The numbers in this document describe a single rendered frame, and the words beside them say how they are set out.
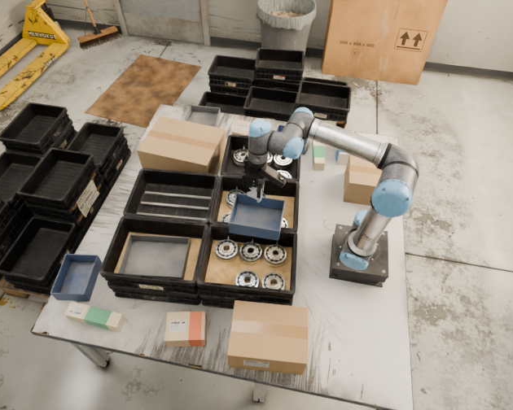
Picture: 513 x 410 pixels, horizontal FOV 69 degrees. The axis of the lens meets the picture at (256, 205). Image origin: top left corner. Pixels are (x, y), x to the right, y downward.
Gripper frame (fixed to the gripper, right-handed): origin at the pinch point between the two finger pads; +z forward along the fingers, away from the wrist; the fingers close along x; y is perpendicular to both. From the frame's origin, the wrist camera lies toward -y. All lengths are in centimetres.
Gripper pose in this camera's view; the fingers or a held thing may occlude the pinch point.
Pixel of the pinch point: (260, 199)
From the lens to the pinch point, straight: 153.1
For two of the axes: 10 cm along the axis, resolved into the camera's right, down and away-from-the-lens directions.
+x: -2.2, 6.7, -7.0
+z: -0.4, 7.1, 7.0
